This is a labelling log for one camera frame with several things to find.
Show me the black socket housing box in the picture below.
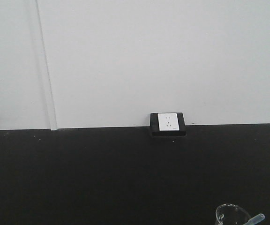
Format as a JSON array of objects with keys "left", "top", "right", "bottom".
[{"left": 150, "top": 112, "right": 187, "bottom": 137}]

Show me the clear glass beaker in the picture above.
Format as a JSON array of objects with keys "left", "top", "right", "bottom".
[{"left": 215, "top": 203, "right": 252, "bottom": 225}]

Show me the clear plastic pipette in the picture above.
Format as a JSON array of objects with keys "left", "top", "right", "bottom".
[{"left": 245, "top": 213, "right": 265, "bottom": 225}]

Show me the white wall power socket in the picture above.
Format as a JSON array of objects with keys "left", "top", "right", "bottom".
[{"left": 157, "top": 113, "right": 180, "bottom": 131}]

